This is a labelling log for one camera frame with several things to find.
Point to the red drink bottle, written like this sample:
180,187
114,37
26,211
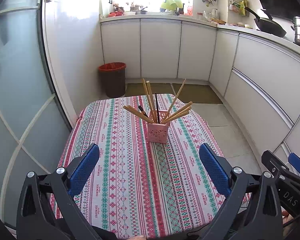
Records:
189,10

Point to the striped patterned tablecloth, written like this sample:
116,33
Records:
130,175

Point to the glass teapot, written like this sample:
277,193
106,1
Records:
206,16

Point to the brown trash bin red liner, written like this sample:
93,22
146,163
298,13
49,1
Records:
112,82

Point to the yellow bottle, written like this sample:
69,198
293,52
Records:
243,6

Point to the wall rack with condiments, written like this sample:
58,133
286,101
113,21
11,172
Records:
235,6

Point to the red bowl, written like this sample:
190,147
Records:
115,14

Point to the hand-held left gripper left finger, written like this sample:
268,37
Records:
85,170

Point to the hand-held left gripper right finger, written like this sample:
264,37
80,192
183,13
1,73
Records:
213,171

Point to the black wok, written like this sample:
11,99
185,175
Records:
270,27

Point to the frosted glass sliding door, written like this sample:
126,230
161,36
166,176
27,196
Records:
20,105

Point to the person's right hand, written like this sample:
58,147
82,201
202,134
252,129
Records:
286,217

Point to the white countertop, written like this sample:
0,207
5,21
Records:
165,16

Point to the olive floor mat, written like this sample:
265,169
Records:
202,95
135,90

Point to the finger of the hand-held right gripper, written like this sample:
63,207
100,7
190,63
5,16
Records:
272,158
298,163

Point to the white kitchen cabinets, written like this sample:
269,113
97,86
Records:
260,62

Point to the steel bowl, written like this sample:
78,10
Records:
141,12

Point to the black chopstick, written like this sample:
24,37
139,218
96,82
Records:
142,110
157,107

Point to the person's black trouser leg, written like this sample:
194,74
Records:
105,235

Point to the green dish rack items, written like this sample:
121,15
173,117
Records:
171,3

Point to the pink perforated utensil basket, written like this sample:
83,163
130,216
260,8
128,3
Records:
157,133

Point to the white kettle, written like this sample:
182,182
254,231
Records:
215,13

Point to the bunch of wooden chopsticks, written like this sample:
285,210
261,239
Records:
183,108

